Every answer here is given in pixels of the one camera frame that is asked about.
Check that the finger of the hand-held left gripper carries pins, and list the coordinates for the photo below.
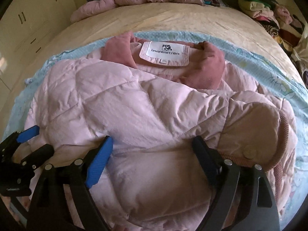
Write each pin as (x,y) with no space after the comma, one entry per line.
(38,152)
(28,132)

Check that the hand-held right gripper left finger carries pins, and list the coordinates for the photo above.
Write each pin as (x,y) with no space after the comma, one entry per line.
(101,161)

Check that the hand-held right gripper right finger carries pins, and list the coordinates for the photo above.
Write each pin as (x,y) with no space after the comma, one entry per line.
(204,158)

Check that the pink quilted jacket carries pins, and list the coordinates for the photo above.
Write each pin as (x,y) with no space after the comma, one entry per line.
(144,115)

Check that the pile of folded clothes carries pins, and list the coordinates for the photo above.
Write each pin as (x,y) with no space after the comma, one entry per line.
(255,4)

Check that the blue cartoon printed sheet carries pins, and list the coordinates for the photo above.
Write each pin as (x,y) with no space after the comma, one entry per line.
(264,60)

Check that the cream wardrobe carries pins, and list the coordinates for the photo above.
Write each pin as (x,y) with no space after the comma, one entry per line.
(31,9)

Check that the bed with beige cover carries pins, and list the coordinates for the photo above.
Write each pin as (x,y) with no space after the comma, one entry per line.
(192,16)

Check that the white curtain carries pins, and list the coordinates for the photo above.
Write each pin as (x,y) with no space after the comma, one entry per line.
(302,45)

